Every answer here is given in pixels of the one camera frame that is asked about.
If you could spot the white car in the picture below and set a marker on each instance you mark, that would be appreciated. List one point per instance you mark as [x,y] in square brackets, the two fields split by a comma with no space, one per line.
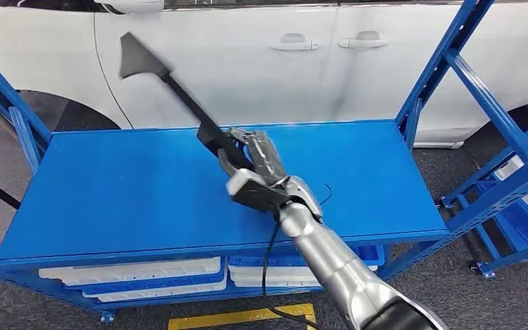
[245,68]

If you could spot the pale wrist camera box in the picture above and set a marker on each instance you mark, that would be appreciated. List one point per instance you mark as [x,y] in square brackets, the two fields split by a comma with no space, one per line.
[255,193]

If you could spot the yellow floor tape square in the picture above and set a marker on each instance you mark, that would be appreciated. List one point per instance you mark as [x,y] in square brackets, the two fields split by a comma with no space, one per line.
[245,315]

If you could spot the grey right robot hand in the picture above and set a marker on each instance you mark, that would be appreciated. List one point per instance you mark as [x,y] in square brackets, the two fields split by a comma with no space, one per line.
[266,157]

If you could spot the long black plastic part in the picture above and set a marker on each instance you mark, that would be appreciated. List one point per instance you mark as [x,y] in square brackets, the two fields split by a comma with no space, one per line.
[143,59]

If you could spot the blue metal shelf rack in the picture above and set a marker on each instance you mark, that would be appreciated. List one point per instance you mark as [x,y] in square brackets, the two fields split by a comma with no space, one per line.
[496,161]
[200,182]

